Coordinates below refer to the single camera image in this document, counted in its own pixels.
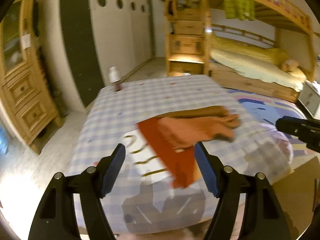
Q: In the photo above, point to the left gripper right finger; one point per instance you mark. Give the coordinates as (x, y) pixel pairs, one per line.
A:
(263, 216)

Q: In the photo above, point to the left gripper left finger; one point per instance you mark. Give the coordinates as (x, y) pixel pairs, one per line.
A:
(55, 215)

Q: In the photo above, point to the orange knitted glove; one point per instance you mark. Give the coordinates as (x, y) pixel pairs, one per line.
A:
(183, 129)

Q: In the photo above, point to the white nightstand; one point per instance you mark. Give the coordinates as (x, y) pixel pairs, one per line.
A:
(309, 98)

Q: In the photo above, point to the colourful oval rug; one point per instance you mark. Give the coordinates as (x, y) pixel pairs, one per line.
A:
(267, 110)

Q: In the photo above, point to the plush toy on bed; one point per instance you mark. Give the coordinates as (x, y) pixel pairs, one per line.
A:
(289, 66)

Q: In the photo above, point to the yellow blanket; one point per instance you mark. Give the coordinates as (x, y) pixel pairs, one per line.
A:
(275, 56)

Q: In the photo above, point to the cream mattress sheet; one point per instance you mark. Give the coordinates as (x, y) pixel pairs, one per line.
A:
(256, 69)

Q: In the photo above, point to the wooden bunk bed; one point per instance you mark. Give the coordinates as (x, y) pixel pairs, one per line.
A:
(277, 24)

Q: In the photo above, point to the blue checkered tablecloth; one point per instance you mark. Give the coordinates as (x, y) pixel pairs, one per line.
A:
(159, 189)

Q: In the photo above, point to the red and white paper bag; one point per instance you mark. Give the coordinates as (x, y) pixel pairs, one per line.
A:
(154, 159)

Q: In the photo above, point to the wooden cabinet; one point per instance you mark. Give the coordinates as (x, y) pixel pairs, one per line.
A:
(25, 97)

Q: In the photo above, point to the green puffer jacket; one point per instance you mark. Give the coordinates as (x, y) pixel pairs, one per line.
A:
(239, 9)

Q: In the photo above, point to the small brown bottle white cap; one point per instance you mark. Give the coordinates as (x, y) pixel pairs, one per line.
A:
(115, 78)

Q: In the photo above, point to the wooden stair drawers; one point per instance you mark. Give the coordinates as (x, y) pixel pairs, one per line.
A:
(185, 38)

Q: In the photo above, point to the white wardrobe with holes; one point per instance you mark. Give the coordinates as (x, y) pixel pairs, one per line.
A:
(100, 34)

